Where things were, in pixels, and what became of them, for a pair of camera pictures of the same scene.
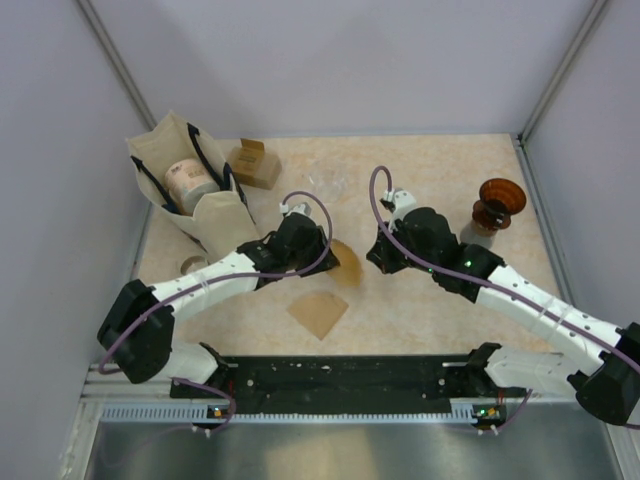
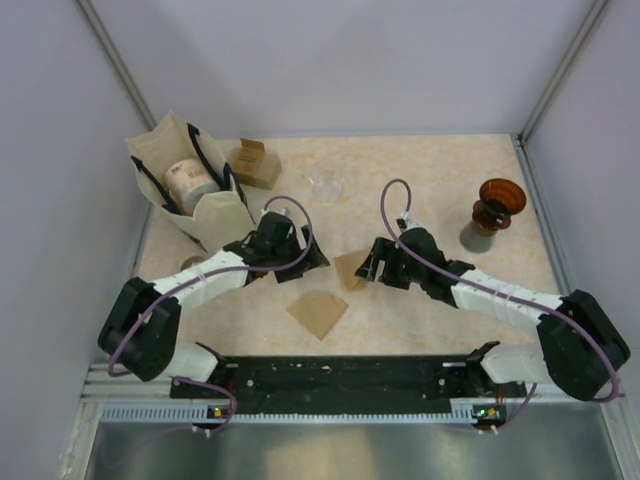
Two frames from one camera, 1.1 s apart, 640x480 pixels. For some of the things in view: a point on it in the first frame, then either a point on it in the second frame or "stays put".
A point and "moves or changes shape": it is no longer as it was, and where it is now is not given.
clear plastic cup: x=327 y=184 stays put
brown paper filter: x=349 y=271 moves or changes shape
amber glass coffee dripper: x=499 y=200 stays put
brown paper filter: x=320 y=311 stays put
